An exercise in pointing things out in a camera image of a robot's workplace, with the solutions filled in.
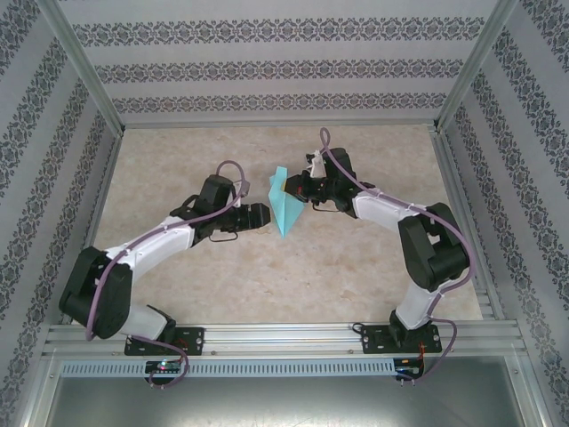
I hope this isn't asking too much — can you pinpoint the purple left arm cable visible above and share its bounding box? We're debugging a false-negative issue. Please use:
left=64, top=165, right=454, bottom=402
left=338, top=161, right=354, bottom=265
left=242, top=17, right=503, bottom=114
left=84, top=159, right=249, bottom=389

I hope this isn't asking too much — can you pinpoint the aluminium frame bar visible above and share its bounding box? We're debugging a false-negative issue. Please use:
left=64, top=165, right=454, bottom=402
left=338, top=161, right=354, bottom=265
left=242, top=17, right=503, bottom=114
left=118, top=117, right=439, bottom=131
left=506, top=350, right=557, bottom=427
left=20, top=350, right=61, bottom=427

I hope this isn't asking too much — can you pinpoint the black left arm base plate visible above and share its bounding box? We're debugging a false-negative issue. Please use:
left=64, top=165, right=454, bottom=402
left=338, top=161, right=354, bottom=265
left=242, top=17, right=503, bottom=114
left=124, top=326, right=206, bottom=357

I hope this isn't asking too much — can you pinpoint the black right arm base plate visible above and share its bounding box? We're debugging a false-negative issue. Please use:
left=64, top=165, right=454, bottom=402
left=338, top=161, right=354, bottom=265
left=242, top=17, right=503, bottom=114
left=359, top=323, right=444, bottom=356

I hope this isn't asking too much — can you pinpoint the aluminium upright frame post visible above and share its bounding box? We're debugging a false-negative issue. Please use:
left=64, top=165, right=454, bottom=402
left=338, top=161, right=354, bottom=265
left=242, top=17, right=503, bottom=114
left=39, top=0, right=126, bottom=137
left=433, top=0, right=520, bottom=133

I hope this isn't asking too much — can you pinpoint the aluminium rear frame bar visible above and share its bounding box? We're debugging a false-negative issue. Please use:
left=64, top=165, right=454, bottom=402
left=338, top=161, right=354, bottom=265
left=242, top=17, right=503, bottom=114
left=118, top=117, right=439, bottom=131

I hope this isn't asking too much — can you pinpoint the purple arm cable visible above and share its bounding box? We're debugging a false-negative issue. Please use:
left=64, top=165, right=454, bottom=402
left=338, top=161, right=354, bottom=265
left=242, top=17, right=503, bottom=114
left=318, top=127, right=472, bottom=384
left=84, top=159, right=249, bottom=389

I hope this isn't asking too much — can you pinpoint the left gripper black wire loop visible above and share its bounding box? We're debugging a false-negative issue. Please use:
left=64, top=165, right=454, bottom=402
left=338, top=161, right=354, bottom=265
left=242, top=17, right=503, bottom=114
left=207, top=230, right=240, bottom=245

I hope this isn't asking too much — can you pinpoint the aluminium table side rail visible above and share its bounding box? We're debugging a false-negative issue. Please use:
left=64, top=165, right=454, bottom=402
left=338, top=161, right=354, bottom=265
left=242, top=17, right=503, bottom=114
left=60, top=131, right=125, bottom=325
left=429, top=128, right=508, bottom=321

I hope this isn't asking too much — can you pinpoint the aluminium lower frame bar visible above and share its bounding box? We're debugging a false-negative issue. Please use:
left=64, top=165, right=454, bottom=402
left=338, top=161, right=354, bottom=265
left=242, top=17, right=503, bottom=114
left=20, top=350, right=61, bottom=427
left=506, top=350, right=557, bottom=427

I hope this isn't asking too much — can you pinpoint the teal paper sheet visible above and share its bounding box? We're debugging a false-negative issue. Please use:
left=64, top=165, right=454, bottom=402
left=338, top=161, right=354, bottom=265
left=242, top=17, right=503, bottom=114
left=268, top=165, right=308, bottom=239

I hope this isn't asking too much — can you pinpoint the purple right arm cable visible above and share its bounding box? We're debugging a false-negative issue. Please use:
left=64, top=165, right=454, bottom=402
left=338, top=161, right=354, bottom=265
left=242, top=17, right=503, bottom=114
left=318, top=127, right=472, bottom=384

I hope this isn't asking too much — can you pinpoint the grey slotted cable duct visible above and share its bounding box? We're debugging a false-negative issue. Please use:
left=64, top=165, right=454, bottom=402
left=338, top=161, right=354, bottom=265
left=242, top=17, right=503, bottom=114
left=60, top=359, right=397, bottom=378

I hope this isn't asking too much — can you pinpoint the grey metal sheet tray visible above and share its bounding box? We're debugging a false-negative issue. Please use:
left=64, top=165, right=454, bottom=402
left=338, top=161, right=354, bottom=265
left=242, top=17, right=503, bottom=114
left=44, top=376, right=546, bottom=427

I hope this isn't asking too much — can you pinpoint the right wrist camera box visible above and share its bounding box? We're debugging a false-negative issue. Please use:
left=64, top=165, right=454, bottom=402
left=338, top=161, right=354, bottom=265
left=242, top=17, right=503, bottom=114
left=304, top=149, right=326, bottom=179

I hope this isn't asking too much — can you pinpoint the aluminium mounting rail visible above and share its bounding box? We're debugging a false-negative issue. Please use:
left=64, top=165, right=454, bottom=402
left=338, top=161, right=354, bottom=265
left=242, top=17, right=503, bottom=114
left=44, top=322, right=521, bottom=358

